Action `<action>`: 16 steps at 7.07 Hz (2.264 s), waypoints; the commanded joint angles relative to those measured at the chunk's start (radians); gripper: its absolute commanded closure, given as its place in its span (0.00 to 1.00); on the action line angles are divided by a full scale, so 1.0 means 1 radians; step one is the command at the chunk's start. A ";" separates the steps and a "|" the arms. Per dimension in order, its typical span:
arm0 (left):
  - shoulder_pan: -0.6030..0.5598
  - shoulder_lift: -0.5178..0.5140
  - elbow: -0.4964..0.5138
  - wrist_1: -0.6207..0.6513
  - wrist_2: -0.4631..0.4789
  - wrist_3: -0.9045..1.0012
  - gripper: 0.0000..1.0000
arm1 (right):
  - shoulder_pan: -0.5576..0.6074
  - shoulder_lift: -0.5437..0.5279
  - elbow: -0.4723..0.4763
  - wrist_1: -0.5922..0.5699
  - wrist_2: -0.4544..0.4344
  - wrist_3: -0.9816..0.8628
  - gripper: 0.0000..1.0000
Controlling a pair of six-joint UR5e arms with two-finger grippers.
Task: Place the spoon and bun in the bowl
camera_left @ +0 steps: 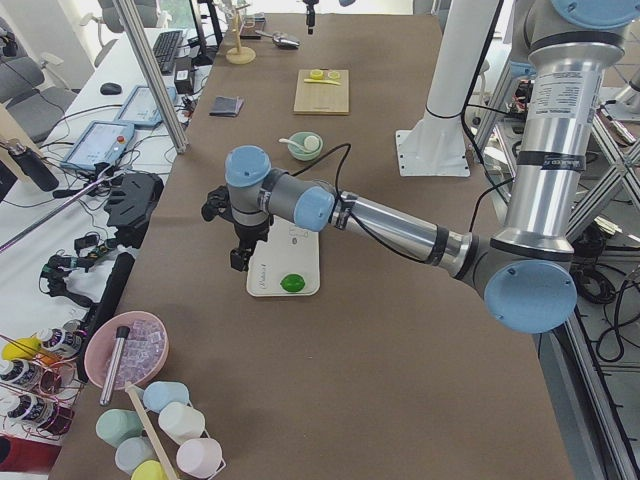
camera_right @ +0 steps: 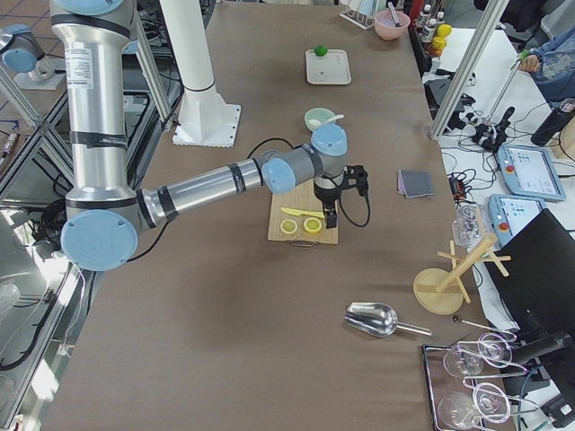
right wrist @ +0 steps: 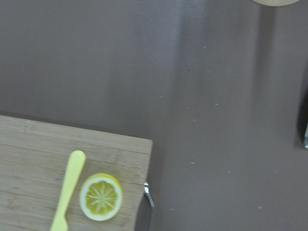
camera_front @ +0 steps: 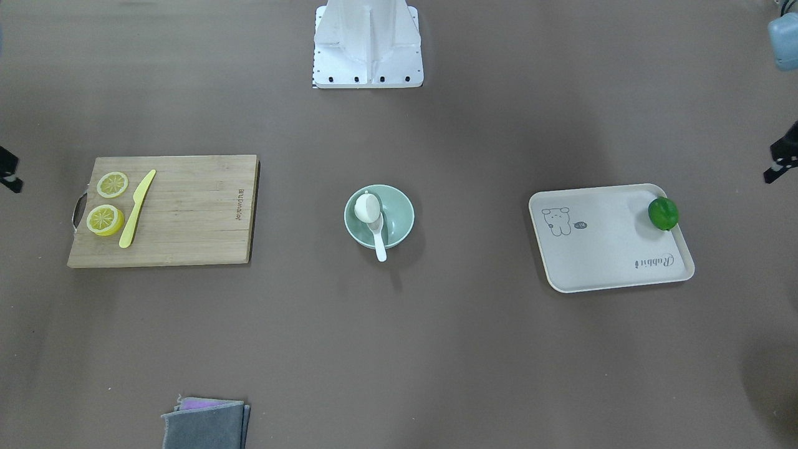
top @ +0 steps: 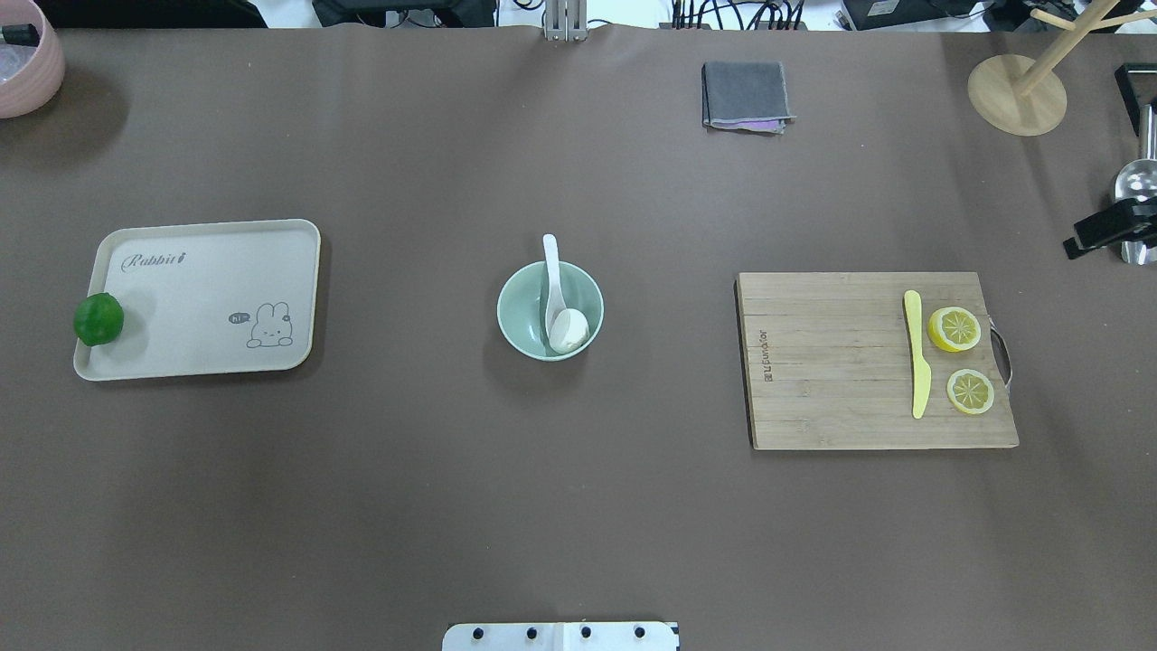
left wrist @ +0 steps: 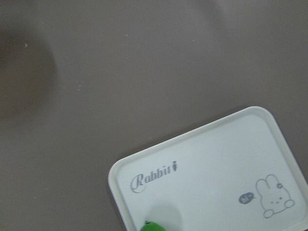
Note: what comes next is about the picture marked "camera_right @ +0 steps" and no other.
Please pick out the yellow plastic knife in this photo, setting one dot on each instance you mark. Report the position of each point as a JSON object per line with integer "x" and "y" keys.
{"x": 301, "y": 212}

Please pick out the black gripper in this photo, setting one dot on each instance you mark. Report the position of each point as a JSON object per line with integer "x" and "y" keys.
{"x": 324, "y": 195}

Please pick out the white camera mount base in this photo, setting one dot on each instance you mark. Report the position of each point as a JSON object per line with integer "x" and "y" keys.
{"x": 205, "y": 119}

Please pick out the blue teach pendant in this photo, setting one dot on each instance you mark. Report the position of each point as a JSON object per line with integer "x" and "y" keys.
{"x": 509, "y": 214}
{"x": 529, "y": 171}

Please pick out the pink bowl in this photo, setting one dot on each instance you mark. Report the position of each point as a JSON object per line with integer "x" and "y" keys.
{"x": 385, "y": 25}

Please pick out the bamboo cutting board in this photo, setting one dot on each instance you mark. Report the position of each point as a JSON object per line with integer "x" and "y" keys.
{"x": 302, "y": 197}

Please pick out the folded grey cloth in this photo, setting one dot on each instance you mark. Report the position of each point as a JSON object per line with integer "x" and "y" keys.
{"x": 414, "y": 184}

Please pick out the white ceramic soup spoon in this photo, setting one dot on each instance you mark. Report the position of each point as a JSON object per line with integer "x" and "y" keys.
{"x": 332, "y": 119}

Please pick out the steel scoop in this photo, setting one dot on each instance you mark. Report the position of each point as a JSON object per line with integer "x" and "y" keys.
{"x": 379, "y": 320}

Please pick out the green lime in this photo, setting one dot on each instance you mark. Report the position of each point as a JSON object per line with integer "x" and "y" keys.
{"x": 320, "y": 50}

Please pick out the beige rabbit serving tray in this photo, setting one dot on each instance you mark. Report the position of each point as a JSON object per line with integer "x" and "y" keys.
{"x": 330, "y": 69}

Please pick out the upper lemon half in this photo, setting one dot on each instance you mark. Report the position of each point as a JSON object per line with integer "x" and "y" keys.
{"x": 313, "y": 224}

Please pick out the lower lemon slice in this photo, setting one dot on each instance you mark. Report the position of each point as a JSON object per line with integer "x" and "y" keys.
{"x": 288, "y": 226}

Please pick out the wooden cup stand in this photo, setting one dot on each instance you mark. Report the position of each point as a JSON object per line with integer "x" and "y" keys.
{"x": 443, "y": 292}

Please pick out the light green bowl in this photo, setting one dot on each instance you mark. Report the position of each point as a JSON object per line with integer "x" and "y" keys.
{"x": 320, "y": 114}

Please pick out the steel muddler in bowl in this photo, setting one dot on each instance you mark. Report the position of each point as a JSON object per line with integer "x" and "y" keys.
{"x": 393, "y": 12}

